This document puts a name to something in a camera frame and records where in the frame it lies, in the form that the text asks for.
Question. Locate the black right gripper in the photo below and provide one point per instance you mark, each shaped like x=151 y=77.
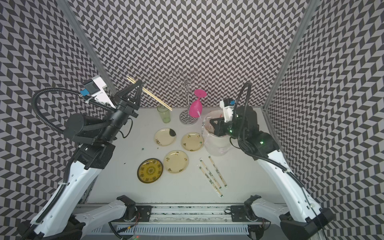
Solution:
x=213 y=122

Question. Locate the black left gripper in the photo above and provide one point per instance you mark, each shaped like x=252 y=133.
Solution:
x=138 y=101

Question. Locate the chopsticks pair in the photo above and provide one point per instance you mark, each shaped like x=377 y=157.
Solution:
x=218 y=172
x=211 y=182
x=210 y=174
x=151 y=94

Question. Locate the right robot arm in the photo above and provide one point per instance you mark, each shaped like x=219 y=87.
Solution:
x=302 y=217

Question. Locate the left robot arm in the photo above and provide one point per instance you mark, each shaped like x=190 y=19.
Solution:
x=56 y=221

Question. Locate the cream plate near chopsticks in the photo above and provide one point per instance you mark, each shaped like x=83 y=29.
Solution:
x=176 y=162

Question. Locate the cream plate back right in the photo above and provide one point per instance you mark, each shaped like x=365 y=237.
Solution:
x=192 y=141

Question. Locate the pink plastic goblet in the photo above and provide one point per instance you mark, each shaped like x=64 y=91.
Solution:
x=196 y=108

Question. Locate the metal cup rack stand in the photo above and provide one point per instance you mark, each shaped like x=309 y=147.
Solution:
x=186 y=82

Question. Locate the green translucent cup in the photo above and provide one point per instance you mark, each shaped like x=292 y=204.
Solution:
x=164 y=113

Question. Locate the cream plate back left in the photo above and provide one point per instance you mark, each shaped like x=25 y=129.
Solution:
x=165 y=137

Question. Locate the yellow dark patterned plate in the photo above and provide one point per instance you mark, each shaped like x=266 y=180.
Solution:
x=150 y=171

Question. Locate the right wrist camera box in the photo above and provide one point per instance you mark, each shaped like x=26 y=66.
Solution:
x=227 y=105

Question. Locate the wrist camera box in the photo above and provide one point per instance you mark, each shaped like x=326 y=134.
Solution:
x=96 y=89
x=227 y=105

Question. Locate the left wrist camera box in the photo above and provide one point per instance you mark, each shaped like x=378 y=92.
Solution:
x=96 y=89

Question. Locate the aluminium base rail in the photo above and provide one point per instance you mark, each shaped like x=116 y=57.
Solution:
x=163 y=221

